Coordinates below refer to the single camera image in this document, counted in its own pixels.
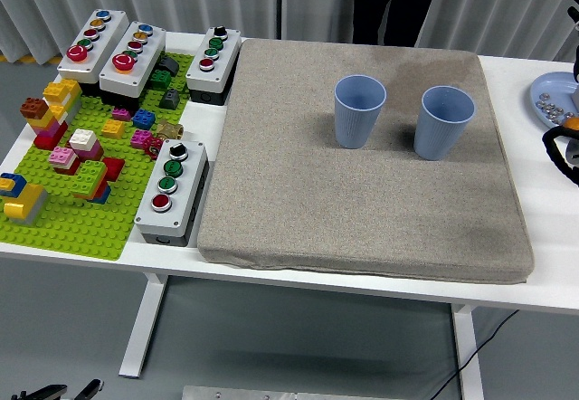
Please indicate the dark green toy brick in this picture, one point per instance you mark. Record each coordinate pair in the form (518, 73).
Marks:
(160, 79)

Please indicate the blue toy brick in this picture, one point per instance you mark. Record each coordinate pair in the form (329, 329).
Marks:
(144, 118)
(13, 179)

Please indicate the red toy brick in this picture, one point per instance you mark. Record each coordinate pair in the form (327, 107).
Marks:
(113, 168)
(50, 138)

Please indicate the white table leg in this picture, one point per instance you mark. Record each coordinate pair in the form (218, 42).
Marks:
(145, 323)
(468, 350)

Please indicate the person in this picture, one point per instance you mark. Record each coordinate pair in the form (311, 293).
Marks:
(393, 2)

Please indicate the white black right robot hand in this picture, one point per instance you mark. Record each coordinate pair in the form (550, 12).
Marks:
(575, 11)

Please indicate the white toy brick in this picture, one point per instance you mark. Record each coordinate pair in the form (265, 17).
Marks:
(83, 137)

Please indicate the brown toy brick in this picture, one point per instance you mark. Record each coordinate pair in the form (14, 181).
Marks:
(34, 107)

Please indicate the large yellow toy brick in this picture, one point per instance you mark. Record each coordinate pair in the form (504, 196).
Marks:
(25, 201)

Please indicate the small orange item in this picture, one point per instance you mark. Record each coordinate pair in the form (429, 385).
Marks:
(573, 123)

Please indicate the grey-brown fabric mat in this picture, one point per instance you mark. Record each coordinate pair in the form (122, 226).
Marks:
(316, 183)

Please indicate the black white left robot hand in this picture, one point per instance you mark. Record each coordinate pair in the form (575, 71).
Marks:
(88, 391)

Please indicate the yellow floor marking tape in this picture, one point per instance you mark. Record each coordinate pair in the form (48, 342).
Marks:
(27, 58)

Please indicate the grey four-button control box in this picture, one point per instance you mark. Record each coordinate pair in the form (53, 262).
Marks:
(172, 192)
(212, 60)

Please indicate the small magenta toy brick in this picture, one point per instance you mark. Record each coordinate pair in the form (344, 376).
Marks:
(121, 113)

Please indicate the grey toy brick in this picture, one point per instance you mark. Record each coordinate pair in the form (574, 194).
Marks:
(40, 210)

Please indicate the blue ribbed plastic cup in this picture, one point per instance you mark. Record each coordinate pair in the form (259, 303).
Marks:
(441, 124)
(357, 115)

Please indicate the green toy brick stack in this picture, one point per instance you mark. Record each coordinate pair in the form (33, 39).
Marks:
(88, 176)

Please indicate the dark grey sloped brick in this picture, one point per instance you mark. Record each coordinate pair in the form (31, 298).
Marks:
(170, 99)
(168, 65)

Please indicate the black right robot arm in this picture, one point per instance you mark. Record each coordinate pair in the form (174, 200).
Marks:
(558, 146)

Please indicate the grey five-button control box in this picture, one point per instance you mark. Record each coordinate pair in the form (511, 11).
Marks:
(135, 63)
(97, 40)

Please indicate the green toy brick baseplate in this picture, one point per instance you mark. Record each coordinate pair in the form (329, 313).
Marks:
(68, 232)

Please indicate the light blue plate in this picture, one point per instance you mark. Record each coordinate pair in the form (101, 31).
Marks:
(554, 85)

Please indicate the light pink toy brick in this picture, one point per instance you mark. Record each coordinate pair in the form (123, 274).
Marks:
(63, 156)

